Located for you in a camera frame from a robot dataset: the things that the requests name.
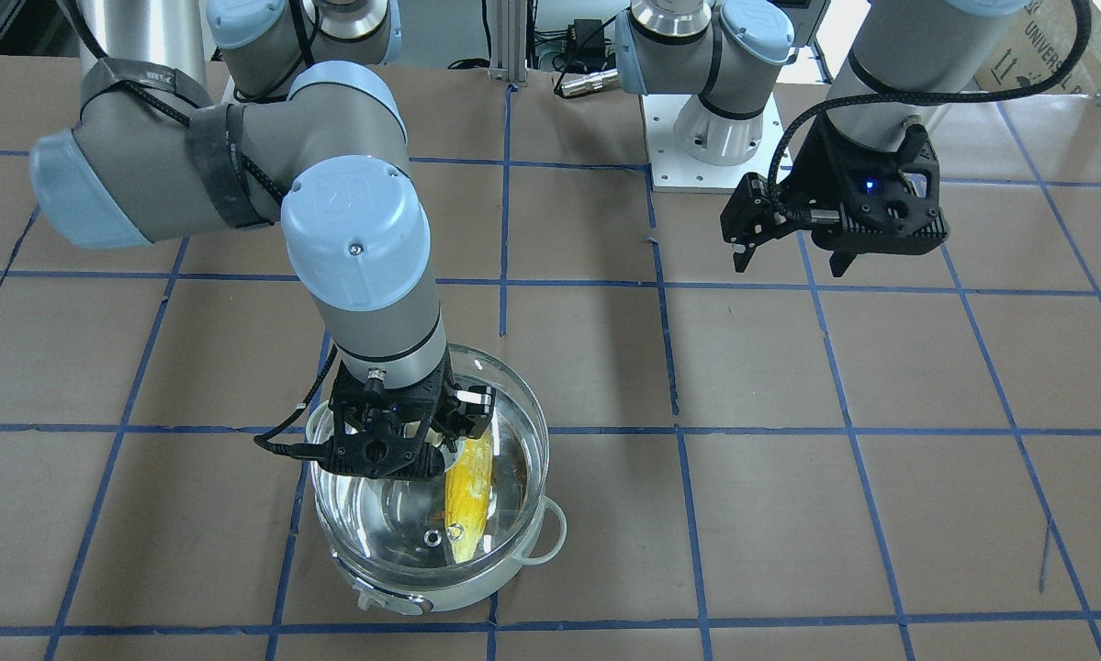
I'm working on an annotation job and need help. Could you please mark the pale green steel pot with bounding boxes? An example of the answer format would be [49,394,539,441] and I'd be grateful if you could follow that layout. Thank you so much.
[312,424,567,616]

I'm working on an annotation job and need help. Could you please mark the cardboard box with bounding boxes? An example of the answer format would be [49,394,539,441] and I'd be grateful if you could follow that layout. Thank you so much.
[974,1,1101,94]

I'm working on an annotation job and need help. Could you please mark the glass pot lid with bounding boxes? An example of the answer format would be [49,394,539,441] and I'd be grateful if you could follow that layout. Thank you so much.
[310,344,564,583]

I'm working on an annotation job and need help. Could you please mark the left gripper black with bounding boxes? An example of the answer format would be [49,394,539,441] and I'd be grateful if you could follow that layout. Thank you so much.
[721,138,859,279]

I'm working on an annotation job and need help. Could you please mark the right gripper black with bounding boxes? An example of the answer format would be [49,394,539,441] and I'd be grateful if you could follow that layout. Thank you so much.
[429,367,497,451]

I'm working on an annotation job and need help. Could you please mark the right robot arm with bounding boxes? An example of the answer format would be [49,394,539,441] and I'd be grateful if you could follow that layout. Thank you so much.
[29,1,489,448]

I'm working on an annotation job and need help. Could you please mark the yellow corn cob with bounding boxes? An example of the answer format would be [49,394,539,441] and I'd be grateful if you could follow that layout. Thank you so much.
[444,431,494,564]

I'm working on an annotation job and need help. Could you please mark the aluminium frame post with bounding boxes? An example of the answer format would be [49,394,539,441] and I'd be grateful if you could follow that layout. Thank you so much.
[486,0,533,87]

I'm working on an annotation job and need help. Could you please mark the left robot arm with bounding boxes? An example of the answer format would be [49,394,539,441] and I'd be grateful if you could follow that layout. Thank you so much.
[613,1,1023,277]

